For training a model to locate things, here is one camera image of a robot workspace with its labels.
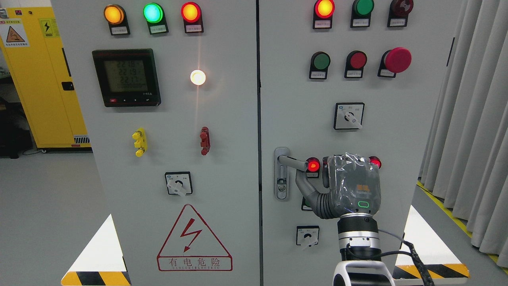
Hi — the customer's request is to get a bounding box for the grey robotic hand plastic-wrapped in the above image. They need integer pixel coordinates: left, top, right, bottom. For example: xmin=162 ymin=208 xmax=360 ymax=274
xmin=295 ymin=153 xmax=381 ymax=219

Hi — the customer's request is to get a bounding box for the silver door swing handle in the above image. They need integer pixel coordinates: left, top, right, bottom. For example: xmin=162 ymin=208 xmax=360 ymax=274
xmin=274 ymin=147 xmax=308 ymax=200

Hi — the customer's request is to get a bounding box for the grey right cabinet door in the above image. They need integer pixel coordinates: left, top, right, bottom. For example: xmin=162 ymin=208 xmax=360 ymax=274
xmin=259 ymin=0 xmax=465 ymax=286

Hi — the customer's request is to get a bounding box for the grey cabinet door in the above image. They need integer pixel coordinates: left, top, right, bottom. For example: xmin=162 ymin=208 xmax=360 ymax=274
xmin=51 ymin=0 xmax=261 ymax=286
xmin=259 ymin=0 xmax=465 ymax=286

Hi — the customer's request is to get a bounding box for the green top lamp right door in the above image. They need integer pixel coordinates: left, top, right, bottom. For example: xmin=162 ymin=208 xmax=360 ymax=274
xmin=350 ymin=0 xmax=375 ymax=28

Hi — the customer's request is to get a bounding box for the orange-red top lamp right door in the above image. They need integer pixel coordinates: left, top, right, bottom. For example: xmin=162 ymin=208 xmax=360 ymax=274
xmin=313 ymin=0 xmax=335 ymax=29

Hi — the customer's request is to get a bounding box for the grey left cabinet door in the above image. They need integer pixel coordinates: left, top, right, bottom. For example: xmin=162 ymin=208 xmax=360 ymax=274
xmin=51 ymin=0 xmax=261 ymax=286

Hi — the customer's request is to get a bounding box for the red indicator lamp left door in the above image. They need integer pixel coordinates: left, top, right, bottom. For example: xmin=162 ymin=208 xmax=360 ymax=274
xmin=180 ymin=2 xmax=204 ymax=34

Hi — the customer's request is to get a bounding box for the green indicator lamp left door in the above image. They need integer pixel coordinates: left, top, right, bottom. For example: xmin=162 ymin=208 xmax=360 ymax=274
xmin=143 ymin=2 xmax=169 ymax=35

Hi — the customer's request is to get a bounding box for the orange indicator lamp left door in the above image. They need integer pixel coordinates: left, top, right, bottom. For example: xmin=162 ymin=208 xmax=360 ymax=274
xmin=104 ymin=5 xmax=130 ymax=36

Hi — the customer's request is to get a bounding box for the lit red lamp right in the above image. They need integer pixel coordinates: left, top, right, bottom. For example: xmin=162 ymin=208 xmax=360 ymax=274
xmin=369 ymin=156 xmax=382 ymax=168

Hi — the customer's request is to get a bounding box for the lit red lamp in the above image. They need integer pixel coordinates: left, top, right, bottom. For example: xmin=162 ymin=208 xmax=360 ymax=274
xmin=369 ymin=156 xmax=382 ymax=168
xmin=306 ymin=157 xmax=321 ymax=178

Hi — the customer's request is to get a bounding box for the lit red lamp left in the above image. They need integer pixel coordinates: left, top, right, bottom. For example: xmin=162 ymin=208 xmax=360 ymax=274
xmin=306 ymin=157 xmax=321 ymax=178

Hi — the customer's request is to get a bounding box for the dark green button lower left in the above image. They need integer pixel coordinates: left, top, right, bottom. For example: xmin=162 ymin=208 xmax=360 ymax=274
xmin=301 ymin=197 xmax=312 ymax=211

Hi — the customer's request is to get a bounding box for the grey curtain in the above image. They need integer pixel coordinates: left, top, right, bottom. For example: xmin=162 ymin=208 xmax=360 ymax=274
xmin=420 ymin=0 xmax=508 ymax=268

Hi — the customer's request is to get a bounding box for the red push button upper row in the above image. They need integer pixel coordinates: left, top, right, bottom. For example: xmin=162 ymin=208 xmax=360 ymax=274
xmin=344 ymin=50 xmax=367 ymax=79

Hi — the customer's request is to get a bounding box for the green push button upper row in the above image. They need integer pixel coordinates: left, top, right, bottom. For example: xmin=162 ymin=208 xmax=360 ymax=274
xmin=308 ymin=51 xmax=331 ymax=80

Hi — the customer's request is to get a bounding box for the red emergency stop mushroom button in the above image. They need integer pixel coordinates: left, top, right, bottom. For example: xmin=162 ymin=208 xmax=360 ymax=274
xmin=377 ymin=47 xmax=412 ymax=78

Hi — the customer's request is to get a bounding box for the red terminal connector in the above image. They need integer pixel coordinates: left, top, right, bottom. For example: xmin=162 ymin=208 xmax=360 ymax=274
xmin=200 ymin=127 xmax=211 ymax=156

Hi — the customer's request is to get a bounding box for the red electric hazard warning sticker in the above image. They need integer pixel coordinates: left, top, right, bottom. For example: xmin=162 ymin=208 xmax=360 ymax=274
xmin=157 ymin=203 xmax=233 ymax=271

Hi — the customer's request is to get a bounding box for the dark red buzzer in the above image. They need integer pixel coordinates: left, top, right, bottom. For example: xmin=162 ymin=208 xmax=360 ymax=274
xmin=387 ymin=0 xmax=414 ymax=27

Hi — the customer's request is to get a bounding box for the white glowing indicator lamp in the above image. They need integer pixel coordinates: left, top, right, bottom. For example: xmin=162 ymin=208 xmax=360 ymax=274
xmin=189 ymin=70 xmax=206 ymax=86

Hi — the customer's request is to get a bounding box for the yellow terminal connector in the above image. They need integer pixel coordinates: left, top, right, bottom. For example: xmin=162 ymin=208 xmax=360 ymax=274
xmin=132 ymin=128 xmax=148 ymax=157

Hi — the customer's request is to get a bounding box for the black digital power meter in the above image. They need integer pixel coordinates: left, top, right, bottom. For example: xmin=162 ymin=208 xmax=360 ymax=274
xmin=92 ymin=48 xmax=161 ymax=107

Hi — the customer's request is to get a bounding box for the yellow safety cabinet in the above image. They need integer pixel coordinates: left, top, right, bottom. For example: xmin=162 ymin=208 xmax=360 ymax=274
xmin=1 ymin=7 xmax=91 ymax=149

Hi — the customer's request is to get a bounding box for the upper right rotary selector switch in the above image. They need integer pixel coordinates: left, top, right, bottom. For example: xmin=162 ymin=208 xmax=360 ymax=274
xmin=333 ymin=102 xmax=365 ymax=130

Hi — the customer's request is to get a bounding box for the lower white rotary selector switch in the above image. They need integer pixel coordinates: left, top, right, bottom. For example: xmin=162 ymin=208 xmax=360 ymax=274
xmin=296 ymin=226 xmax=320 ymax=250

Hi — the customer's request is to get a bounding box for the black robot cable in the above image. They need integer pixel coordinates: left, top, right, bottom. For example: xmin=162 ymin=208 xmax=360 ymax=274
xmin=345 ymin=228 xmax=435 ymax=286

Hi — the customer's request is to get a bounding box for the left door rotary selector switch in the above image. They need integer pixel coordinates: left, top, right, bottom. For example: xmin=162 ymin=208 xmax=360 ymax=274
xmin=165 ymin=171 xmax=193 ymax=197

